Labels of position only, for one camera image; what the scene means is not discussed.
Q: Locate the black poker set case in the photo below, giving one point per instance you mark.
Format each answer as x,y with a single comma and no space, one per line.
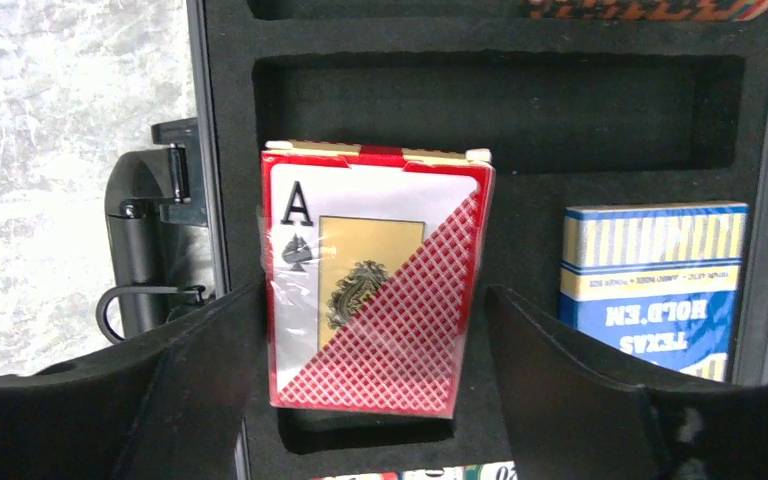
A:
574,110

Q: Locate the red playing card deck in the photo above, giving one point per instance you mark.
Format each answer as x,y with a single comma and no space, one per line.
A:
371,256

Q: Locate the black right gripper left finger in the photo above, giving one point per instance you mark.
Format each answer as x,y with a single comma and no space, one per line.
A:
167,404

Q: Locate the blue playing card deck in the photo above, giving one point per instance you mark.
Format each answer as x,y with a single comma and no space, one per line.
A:
658,282

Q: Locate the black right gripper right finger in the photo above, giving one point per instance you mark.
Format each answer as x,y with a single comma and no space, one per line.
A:
576,408

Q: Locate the poker chip roll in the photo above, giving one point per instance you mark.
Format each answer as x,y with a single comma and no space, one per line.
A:
640,10

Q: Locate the poker chips row in case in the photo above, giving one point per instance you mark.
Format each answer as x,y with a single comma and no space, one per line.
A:
504,470

